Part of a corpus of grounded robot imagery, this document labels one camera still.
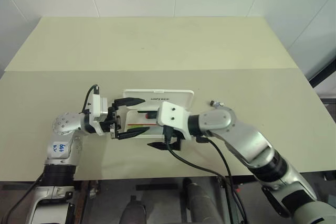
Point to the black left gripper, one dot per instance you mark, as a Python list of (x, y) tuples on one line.
[(113, 121)]

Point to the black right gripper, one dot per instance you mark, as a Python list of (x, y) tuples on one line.
[(174, 140)]

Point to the white pen case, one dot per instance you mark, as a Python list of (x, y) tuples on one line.
[(157, 96)]

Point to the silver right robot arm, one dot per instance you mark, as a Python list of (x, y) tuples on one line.
[(249, 140)]

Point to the black pen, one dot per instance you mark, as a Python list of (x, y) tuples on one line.
[(141, 112)]

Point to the dark rounded grey shape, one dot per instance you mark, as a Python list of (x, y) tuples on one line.
[(132, 211), (195, 200)]

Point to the rusty metal table leg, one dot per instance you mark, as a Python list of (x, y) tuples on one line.
[(89, 197)]

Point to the black metal bar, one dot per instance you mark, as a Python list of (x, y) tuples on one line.
[(324, 73)]

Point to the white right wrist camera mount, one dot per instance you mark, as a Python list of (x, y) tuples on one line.
[(172, 116)]

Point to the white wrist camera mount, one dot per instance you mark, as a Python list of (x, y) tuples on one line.
[(172, 116), (98, 108)]

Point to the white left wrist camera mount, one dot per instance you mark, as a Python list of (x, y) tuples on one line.
[(98, 108)]

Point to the black metal table frame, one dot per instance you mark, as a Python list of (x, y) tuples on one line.
[(157, 186)]

